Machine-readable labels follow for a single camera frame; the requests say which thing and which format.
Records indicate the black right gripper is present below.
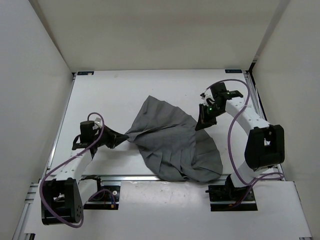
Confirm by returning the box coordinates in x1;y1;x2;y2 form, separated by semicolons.
196;103;225;131

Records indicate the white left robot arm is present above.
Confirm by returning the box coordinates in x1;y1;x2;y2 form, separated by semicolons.
39;120;129;228

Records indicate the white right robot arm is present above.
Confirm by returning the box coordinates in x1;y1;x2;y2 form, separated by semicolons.
195;89;285;200

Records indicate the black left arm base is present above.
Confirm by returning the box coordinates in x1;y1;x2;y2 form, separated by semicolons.
78;175;121;211

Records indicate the grey pleated skirt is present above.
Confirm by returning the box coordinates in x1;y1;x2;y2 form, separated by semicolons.
126;96;223;183

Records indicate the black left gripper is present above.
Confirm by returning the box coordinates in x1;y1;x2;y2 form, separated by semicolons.
92;124;128;149

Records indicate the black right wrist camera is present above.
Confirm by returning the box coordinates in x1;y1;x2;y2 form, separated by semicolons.
210;82;228;95

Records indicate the blue corner label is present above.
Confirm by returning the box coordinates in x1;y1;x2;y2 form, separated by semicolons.
225;69;243;74
76;71;95;76

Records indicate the blue right corner label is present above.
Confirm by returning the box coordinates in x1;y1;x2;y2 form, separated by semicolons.
225;69;243;74

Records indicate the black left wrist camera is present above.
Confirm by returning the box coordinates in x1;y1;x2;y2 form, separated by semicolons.
80;120;96;140

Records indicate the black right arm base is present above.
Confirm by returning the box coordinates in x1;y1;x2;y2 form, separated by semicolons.
205;176;258;212

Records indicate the aluminium frame rail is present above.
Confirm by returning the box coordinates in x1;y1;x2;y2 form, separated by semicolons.
239;71;283;185

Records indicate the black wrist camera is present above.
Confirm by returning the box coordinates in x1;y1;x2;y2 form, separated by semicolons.
210;82;228;95
80;120;96;140

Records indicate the blue left corner label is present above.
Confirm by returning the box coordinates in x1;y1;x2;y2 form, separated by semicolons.
76;71;95;76

